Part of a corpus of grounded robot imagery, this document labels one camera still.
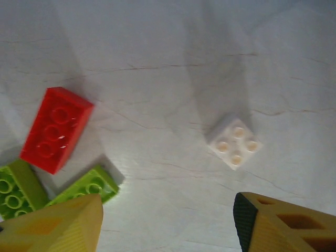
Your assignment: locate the thick lime green lego brick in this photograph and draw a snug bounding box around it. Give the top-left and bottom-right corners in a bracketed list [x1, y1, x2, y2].
[0, 159, 50, 221]

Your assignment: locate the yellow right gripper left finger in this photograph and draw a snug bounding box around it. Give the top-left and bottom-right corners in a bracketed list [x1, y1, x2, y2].
[0, 194, 104, 252]

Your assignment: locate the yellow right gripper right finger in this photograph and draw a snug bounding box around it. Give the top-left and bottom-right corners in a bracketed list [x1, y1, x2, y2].
[233, 192, 336, 252]

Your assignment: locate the square white lego brick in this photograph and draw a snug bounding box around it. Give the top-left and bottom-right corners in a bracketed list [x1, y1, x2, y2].
[208, 118, 265, 171]

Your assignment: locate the red lego brick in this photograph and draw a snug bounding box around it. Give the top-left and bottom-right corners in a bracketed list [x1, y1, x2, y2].
[19, 86, 95, 175]

